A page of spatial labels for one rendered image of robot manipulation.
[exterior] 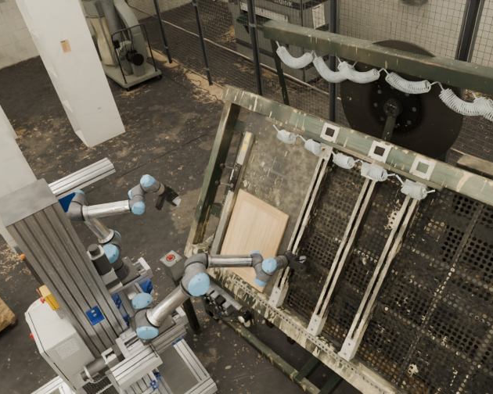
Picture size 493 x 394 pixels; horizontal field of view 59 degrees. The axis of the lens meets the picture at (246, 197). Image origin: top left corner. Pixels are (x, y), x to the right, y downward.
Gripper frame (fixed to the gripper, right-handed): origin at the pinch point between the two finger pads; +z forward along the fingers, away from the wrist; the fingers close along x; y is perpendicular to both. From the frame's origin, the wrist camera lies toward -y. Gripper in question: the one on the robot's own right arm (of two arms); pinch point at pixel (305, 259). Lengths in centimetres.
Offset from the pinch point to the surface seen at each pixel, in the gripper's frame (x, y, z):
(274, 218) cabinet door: -12.3, 31.2, 0.5
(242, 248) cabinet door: 19, 48, 0
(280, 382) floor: 118, 5, 41
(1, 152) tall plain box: 44, 303, -66
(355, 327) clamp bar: 17.1, -45.5, -3.5
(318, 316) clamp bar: 24.9, -23.8, -4.4
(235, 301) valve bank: 56, 40, 0
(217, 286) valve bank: 56, 59, 0
